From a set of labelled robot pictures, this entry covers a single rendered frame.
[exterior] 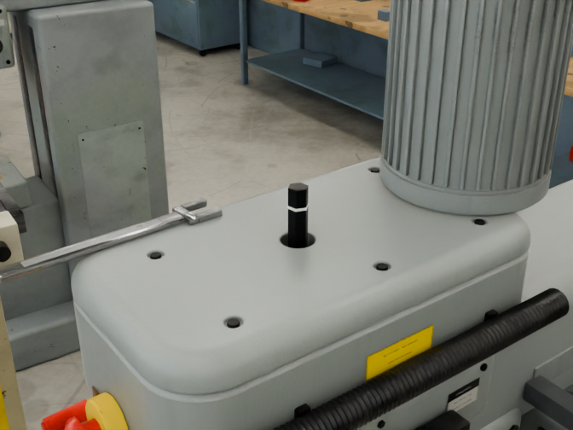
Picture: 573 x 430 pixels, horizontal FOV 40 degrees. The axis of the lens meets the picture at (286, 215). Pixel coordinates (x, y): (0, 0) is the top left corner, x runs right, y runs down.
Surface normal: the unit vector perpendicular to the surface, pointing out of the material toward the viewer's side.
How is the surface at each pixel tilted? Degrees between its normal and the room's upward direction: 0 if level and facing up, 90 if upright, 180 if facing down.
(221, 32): 90
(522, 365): 90
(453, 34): 90
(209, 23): 90
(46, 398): 0
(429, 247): 0
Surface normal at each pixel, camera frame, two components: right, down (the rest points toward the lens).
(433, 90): -0.64, 0.36
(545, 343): 0.59, 0.37
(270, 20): -0.81, 0.27
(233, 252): 0.00, -0.89
